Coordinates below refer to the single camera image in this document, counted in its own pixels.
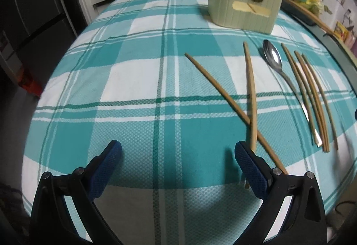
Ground black cable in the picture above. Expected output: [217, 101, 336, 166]
[335, 200, 356, 215]

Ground white knife holder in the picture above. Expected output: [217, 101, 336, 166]
[322, 0, 352, 29]

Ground red object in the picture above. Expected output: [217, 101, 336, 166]
[17, 67, 42, 98]

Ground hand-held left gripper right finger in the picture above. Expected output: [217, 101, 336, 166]
[234, 140, 327, 245]

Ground dark refrigerator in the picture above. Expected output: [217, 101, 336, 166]
[0, 0, 90, 101]

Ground dark dish mat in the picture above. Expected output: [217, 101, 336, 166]
[289, 9, 317, 27]

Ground metal spoon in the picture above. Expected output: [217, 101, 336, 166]
[263, 39, 321, 146]

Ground teal plaid tablecloth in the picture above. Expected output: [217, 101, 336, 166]
[22, 0, 357, 244]

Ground cream ribbed utensil holder box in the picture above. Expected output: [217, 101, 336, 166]
[208, 0, 284, 35]

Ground wooden cutting board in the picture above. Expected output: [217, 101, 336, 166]
[283, 0, 339, 39]

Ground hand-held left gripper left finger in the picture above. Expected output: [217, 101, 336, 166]
[29, 140, 123, 245]

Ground yellow packet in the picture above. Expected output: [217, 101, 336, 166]
[335, 21, 352, 42]

